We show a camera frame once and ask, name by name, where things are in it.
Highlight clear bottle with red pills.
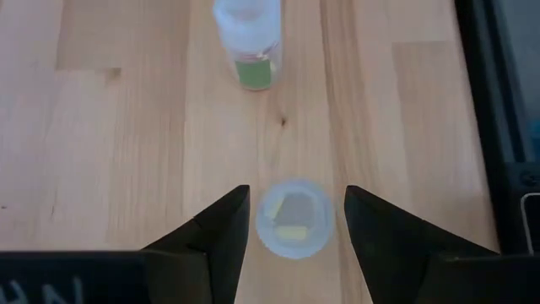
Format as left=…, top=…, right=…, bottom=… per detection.
left=254, top=178, right=338, bottom=260

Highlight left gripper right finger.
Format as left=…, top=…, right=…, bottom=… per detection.
left=343, top=185, right=501, bottom=304

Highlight black table edge frame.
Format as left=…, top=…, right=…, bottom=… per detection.
left=453, top=0, right=528, bottom=254

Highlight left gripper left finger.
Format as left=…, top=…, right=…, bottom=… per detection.
left=140, top=184, right=251, bottom=304

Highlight clear bottle with green label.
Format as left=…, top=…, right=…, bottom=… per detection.
left=212, top=0, right=284, bottom=92

